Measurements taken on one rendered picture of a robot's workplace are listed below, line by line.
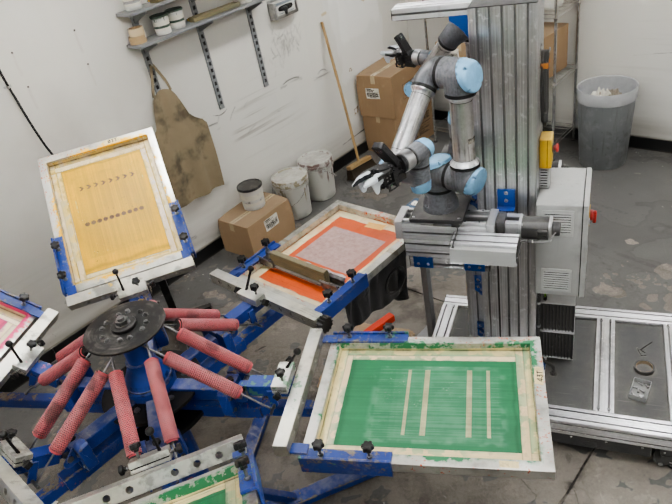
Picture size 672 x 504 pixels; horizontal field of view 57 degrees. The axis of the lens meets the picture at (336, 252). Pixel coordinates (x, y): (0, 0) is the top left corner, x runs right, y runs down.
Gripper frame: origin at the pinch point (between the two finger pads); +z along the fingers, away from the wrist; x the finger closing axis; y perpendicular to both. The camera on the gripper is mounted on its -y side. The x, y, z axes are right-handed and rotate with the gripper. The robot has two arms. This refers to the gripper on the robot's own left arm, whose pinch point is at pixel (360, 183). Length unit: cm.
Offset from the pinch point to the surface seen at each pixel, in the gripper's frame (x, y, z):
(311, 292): 61, 64, -7
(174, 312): 70, 39, 51
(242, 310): 67, 55, 24
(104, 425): 62, 58, 94
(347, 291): 42, 62, -13
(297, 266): 71, 55, -11
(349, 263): 62, 64, -33
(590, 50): 113, 72, -378
